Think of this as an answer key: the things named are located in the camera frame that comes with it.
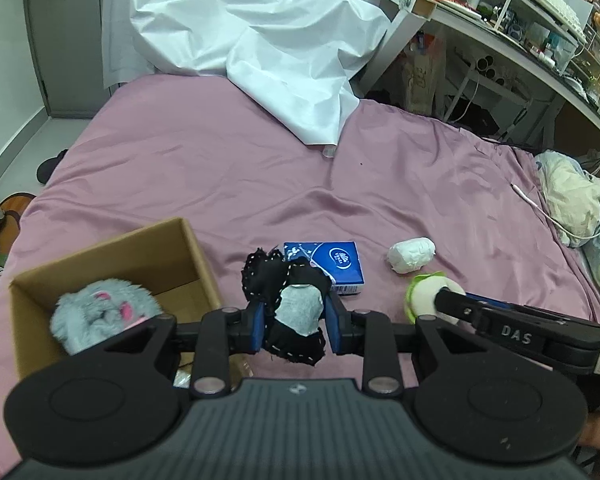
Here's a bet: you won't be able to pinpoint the brown paper bag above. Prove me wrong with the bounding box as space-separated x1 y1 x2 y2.
404 35 446 116

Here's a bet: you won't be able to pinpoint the white crumpled ball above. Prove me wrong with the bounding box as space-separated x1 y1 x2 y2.
385 236 436 275

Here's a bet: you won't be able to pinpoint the grey door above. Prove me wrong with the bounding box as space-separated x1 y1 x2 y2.
22 0 106 118

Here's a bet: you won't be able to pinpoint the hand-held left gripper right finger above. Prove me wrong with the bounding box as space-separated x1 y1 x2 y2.
325 292 501 397

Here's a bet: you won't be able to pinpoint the cream printed blanket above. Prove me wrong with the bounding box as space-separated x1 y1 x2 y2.
534 150 600 331

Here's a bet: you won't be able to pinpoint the white cable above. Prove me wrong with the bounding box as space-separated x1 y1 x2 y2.
510 182 600 238

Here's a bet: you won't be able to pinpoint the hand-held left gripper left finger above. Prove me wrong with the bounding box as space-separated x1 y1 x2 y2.
102 300 267 398

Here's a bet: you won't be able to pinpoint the black shoe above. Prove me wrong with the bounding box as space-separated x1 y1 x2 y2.
36 149 70 185

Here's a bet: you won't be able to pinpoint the white crumpled sheet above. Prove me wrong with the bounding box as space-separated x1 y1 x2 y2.
102 0 393 148

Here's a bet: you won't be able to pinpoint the cardboard tubes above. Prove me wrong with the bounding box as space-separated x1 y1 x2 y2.
472 55 506 86

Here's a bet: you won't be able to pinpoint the white desk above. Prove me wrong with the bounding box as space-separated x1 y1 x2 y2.
360 0 600 146

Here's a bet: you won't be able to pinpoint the grey fluffy plush toy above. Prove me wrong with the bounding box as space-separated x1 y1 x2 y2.
50 278 162 356

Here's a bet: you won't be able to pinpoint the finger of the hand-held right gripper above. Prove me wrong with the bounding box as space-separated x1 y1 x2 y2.
434 287 547 357

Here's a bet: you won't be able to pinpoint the brown cardboard box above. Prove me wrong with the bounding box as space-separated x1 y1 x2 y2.
9 217 223 381

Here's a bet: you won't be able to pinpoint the blue tissue packet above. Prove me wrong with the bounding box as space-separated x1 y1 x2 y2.
283 241 366 296

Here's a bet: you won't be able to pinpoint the pink bed sheet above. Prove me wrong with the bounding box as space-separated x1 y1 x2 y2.
0 72 600 466

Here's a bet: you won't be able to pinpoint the burger plush with eye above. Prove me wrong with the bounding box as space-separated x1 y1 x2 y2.
405 272 467 323

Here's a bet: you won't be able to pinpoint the black grey stitched cloth toy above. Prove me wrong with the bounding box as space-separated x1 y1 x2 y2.
240 246 332 366

